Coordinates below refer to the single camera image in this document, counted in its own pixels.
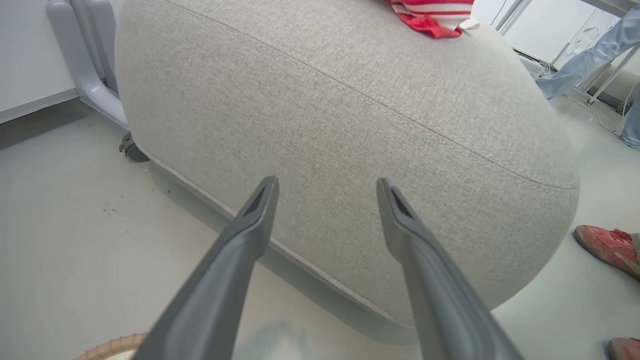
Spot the grey metal table frame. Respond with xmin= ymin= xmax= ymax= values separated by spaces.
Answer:
xmin=494 ymin=0 xmax=640 ymax=107

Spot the white ribbed power strip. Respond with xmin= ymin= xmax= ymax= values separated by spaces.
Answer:
xmin=514 ymin=49 xmax=552 ymax=81

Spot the red and white garment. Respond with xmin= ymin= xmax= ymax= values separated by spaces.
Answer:
xmin=384 ymin=0 xmax=481 ymax=40

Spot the grey fabric sofa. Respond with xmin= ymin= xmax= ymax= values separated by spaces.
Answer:
xmin=115 ymin=0 xmax=581 ymax=328

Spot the red sneaker toe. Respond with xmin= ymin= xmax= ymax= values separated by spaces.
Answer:
xmin=607 ymin=337 xmax=640 ymax=360

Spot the white laundry basket wicker rim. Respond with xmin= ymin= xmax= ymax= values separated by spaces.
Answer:
xmin=74 ymin=333 xmax=149 ymax=360

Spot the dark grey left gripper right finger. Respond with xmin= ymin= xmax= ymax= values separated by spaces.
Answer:
xmin=375 ymin=177 xmax=525 ymax=360

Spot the small black caster wheel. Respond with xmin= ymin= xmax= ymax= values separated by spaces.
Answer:
xmin=118 ymin=132 xmax=150 ymax=163

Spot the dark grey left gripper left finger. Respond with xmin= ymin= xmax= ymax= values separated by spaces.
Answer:
xmin=131 ymin=175 xmax=280 ymax=360

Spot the person leg in blue jeans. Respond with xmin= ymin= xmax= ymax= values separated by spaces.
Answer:
xmin=619 ymin=92 xmax=640 ymax=152
xmin=535 ymin=5 xmax=640 ymax=101

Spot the red sneaker with laces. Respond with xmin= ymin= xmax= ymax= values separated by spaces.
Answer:
xmin=573 ymin=224 xmax=640 ymax=282

